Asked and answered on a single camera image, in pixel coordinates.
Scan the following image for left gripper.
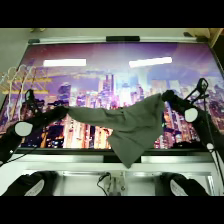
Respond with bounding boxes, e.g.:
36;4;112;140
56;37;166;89
49;105;70;122

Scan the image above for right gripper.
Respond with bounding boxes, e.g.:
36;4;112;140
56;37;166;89
161;89;178;105

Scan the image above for grey shirt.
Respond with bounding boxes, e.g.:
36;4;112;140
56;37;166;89
66;92;167;170

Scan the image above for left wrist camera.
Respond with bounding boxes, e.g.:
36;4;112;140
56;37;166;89
24;88;44;116

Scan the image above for silver frame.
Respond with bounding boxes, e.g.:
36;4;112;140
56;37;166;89
0;152;224;197

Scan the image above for black cable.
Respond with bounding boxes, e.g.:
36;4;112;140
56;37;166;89
96;171;113;197

